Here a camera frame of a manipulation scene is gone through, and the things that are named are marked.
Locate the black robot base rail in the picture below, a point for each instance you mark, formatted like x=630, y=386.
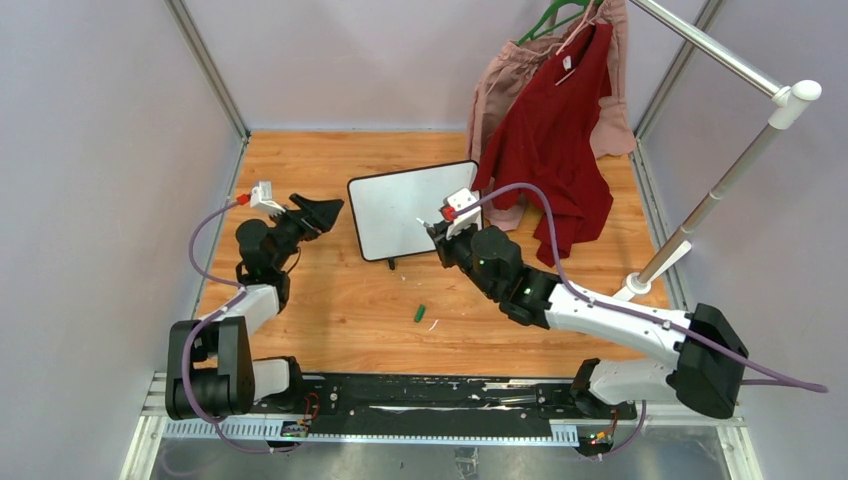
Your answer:
x=422, y=410

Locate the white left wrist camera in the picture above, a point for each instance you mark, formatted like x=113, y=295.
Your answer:
x=261, y=199

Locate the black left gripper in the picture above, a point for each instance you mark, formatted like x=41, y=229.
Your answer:
x=319, y=217

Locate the green clothes hanger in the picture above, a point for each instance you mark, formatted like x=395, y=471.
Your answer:
x=549, y=20

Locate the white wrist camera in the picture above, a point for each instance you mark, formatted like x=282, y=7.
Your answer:
x=261, y=199
x=460, y=211

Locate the pink hanging garment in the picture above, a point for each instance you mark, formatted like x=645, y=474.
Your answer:
x=511, y=70

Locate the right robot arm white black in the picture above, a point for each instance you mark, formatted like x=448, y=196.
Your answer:
x=685, y=352

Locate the white whiteboard black frame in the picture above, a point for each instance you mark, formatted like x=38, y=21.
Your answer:
x=388, y=208

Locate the silver clothes rack pole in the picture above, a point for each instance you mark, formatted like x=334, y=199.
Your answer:
x=740, y=171

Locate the white clothes rack base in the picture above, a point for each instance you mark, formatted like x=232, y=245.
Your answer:
x=638, y=284

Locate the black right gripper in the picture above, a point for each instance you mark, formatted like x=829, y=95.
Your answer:
x=444, y=246

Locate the red hanging shirt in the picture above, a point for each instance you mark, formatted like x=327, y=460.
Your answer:
x=544, y=140

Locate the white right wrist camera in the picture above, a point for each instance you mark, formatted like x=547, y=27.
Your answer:
x=460, y=211

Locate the green marker cap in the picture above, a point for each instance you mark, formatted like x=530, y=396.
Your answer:
x=420, y=312

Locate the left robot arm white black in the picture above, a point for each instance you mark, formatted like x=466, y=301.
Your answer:
x=210, y=371

